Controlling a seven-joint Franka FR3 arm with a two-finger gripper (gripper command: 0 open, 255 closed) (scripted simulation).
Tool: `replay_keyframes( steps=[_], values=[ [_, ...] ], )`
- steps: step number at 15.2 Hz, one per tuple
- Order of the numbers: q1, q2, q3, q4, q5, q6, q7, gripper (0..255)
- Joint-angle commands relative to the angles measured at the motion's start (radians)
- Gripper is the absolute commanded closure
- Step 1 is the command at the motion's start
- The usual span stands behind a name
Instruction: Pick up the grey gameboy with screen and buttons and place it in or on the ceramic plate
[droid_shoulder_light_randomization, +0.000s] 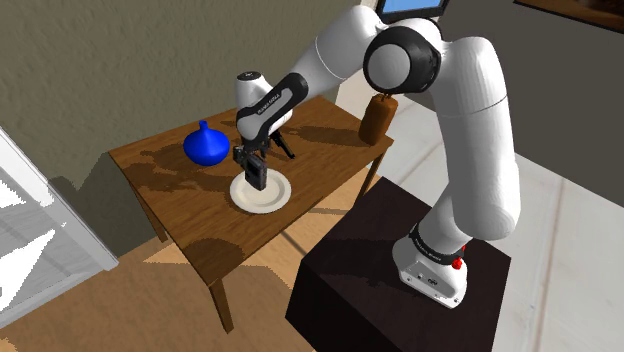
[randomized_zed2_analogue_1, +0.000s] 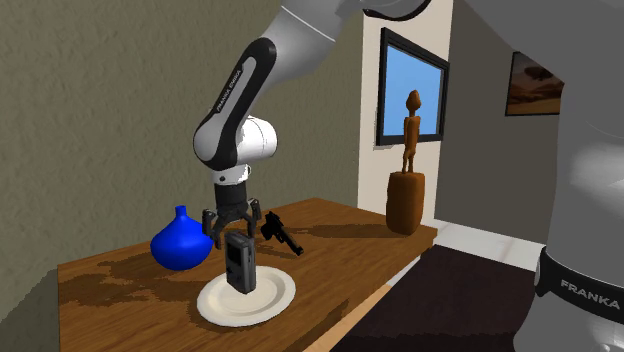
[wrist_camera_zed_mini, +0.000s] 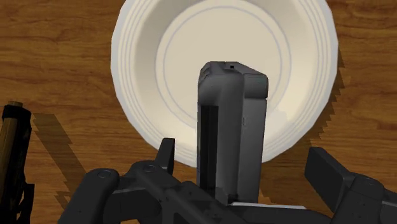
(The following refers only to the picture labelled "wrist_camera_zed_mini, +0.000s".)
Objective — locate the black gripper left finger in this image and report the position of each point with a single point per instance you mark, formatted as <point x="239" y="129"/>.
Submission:
<point x="142" y="198"/>

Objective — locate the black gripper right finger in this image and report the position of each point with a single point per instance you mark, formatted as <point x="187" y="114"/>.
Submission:
<point x="356" y="195"/>

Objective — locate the white bowl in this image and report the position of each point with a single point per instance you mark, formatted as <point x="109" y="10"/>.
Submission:
<point x="155" y="77"/>

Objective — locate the black and brown tool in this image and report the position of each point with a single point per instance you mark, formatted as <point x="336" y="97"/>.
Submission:
<point x="14" y="155"/>

